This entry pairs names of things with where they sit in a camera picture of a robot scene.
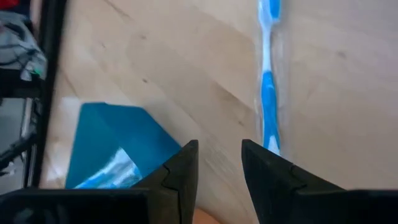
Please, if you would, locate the teal plastic basket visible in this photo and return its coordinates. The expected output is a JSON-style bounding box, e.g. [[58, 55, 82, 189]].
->
[[64, 101, 183, 190]]

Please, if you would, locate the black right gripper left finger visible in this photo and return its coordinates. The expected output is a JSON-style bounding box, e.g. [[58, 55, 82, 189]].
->
[[130, 139, 200, 224]]

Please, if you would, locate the blue and white toothbrush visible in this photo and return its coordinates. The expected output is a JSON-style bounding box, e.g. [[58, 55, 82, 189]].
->
[[255, 0, 282, 156], [74, 147, 144, 190]]

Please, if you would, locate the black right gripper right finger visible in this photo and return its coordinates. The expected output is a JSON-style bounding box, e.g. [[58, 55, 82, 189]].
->
[[241, 139, 346, 224]]

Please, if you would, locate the orange plastic basket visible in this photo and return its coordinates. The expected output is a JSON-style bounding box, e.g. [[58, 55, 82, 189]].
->
[[192, 207, 220, 224]]

